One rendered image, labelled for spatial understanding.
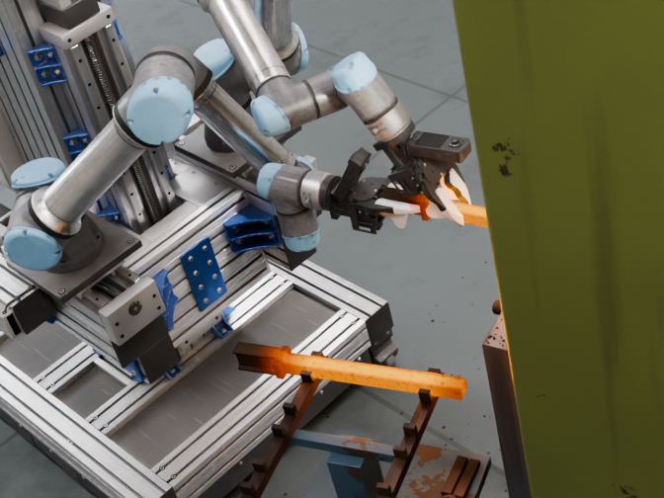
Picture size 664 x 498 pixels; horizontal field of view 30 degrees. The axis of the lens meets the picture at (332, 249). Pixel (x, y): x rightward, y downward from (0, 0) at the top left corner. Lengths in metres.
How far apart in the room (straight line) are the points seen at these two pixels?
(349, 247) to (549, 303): 2.29
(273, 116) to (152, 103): 0.23
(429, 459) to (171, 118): 0.78
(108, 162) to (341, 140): 2.00
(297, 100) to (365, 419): 1.29
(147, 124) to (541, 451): 0.96
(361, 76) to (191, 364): 1.33
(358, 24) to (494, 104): 3.57
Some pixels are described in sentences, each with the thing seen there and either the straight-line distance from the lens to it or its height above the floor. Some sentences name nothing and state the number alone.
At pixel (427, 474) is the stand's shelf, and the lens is 2.23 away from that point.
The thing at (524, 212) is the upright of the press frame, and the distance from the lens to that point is 1.50.
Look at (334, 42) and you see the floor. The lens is 4.88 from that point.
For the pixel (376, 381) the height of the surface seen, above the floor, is 0.97.
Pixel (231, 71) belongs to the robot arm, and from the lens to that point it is 2.83.
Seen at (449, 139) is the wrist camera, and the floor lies 1.16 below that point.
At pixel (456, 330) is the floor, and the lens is 3.49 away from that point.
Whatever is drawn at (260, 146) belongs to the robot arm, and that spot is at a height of 1.02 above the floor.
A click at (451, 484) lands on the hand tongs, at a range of 2.20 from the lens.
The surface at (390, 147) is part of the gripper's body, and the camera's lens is 2.20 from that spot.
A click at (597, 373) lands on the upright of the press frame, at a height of 1.22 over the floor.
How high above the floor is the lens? 2.41
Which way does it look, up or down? 39 degrees down
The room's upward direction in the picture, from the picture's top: 15 degrees counter-clockwise
